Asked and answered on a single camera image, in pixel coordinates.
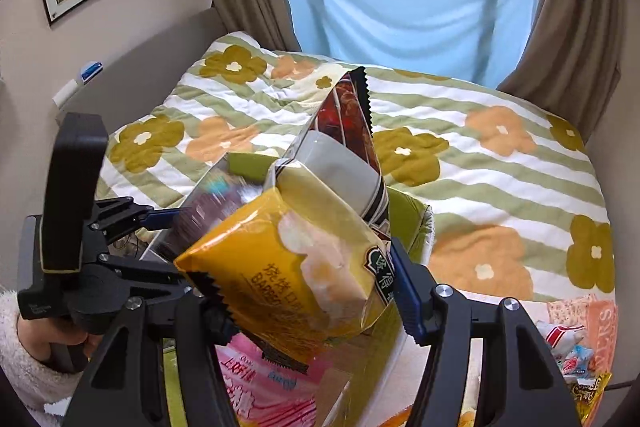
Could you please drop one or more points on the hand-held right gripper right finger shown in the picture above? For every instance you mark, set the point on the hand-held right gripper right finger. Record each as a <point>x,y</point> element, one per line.
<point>407,302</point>

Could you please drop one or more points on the pink snack packet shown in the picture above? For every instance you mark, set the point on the pink snack packet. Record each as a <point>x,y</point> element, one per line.
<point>260,387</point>

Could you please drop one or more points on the white and blue tube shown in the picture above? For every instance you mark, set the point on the white and blue tube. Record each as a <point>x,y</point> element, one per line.
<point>75,87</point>

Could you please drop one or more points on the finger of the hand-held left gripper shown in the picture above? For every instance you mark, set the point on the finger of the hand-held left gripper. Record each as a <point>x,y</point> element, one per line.
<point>162,219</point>
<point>150,279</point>

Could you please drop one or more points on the yellow potato chip bag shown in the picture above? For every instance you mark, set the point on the yellow potato chip bag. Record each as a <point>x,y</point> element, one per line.
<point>300,257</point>

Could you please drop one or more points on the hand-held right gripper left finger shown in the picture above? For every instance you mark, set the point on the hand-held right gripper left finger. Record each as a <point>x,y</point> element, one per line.
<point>200,322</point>

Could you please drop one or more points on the light blue hanging cloth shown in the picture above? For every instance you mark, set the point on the light blue hanging cloth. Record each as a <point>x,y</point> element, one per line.
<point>400,12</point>

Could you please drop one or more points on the person's left hand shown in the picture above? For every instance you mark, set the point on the person's left hand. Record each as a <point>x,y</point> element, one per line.
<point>35,337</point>

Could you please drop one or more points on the floral striped blanket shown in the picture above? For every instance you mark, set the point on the floral striped blanket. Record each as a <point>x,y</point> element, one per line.
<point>450,167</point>

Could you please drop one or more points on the blue white candy packet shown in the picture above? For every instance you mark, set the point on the blue white candy packet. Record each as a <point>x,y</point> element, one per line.
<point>577,354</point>

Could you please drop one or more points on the beige padded headboard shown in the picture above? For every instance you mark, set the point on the beige padded headboard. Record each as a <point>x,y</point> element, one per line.
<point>150,72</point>

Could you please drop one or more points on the green storage box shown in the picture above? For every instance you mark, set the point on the green storage box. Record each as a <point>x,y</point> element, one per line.
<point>407,222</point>

